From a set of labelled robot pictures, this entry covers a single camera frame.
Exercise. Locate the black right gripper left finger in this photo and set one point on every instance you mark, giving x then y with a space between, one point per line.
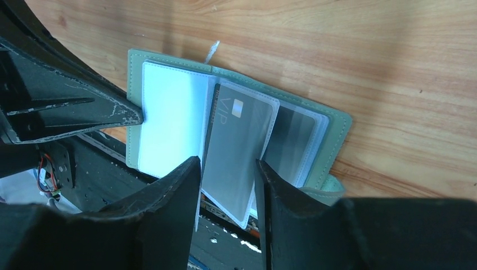
150 229

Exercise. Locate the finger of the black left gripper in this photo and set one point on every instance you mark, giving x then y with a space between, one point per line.
44 98
23 34

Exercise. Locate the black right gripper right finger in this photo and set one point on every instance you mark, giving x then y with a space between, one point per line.
299 232

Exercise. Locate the teal card holder wallet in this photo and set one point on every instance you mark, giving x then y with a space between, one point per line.
177 97

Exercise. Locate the black VIP card in holder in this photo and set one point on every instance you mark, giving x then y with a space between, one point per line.
241 125

